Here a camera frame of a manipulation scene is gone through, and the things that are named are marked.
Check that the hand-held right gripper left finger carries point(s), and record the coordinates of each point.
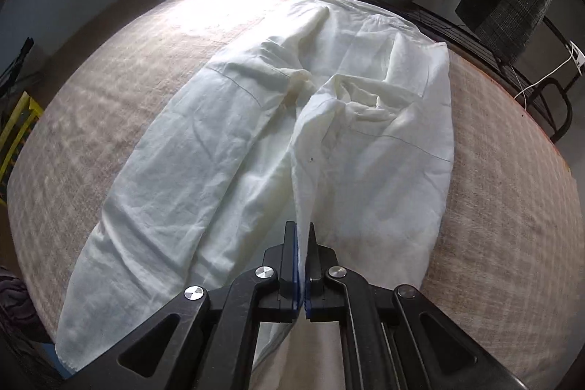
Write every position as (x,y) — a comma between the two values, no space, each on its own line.
(297,275)

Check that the dark cloth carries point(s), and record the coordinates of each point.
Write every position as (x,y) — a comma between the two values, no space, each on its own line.
(18,298)

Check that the black folded stand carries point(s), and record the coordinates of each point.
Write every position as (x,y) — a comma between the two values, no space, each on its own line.
(18,61)

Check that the beige checked blanket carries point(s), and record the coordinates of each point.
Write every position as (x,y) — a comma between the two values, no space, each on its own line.
(114,74)

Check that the white long-sleeved shirt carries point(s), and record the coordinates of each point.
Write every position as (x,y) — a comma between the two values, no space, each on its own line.
(228,166)

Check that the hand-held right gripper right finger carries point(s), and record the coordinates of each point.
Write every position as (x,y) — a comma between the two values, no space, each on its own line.
(310,280)

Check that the yellow and black bag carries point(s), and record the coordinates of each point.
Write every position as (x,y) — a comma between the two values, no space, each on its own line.
(25,116)

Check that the grey plaid coat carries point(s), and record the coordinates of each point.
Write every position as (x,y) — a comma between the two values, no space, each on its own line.
(521,6)

